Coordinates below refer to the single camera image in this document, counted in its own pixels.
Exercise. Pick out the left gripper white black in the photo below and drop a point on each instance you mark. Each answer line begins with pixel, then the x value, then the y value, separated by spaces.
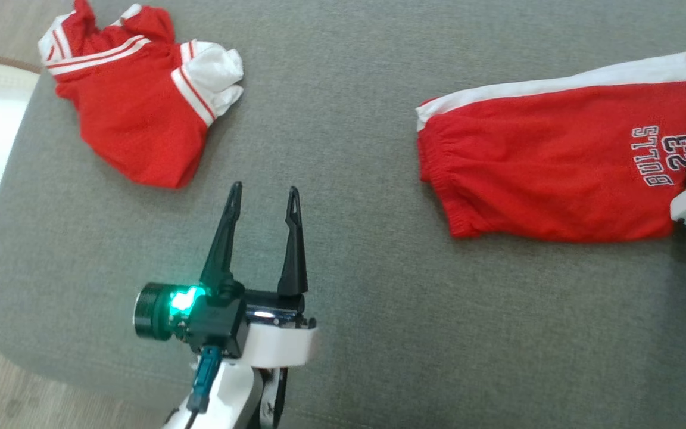
pixel 218 319

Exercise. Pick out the red white Bulls shorts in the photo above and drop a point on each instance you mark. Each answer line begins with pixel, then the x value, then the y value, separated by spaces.
pixel 545 161

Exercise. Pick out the red white basketball jersey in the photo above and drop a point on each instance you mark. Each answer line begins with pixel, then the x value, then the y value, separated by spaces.
pixel 134 125

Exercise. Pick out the large grey sofa seat cushion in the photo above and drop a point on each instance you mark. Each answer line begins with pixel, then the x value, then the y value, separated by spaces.
pixel 349 179

